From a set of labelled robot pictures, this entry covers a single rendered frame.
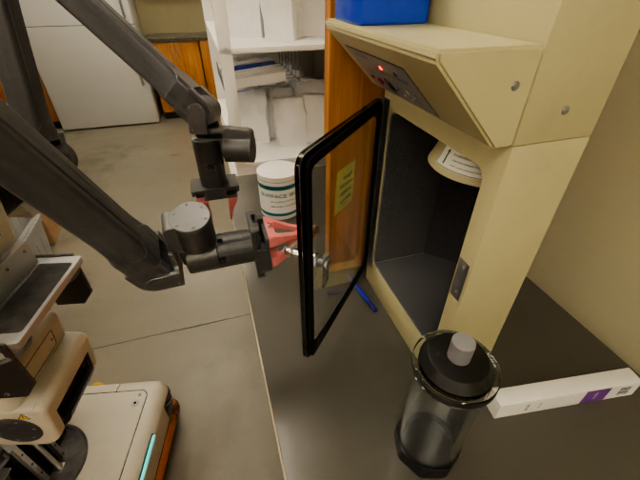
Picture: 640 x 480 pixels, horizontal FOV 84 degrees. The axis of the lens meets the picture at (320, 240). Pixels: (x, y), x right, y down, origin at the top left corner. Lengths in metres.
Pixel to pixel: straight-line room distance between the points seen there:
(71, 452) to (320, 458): 1.11
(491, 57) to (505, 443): 0.59
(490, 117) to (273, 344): 0.58
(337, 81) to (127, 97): 4.78
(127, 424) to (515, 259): 1.38
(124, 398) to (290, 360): 0.99
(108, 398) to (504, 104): 1.58
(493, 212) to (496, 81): 0.16
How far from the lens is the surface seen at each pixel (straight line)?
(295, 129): 1.70
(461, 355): 0.47
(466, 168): 0.57
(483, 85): 0.40
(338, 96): 0.73
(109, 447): 1.57
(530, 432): 0.77
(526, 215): 0.54
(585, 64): 0.48
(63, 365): 1.11
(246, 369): 1.91
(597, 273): 0.98
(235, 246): 0.58
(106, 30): 0.83
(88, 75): 5.42
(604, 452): 0.81
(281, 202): 1.10
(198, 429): 1.81
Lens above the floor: 1.56
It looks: 36 degrees down
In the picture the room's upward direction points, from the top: straight up
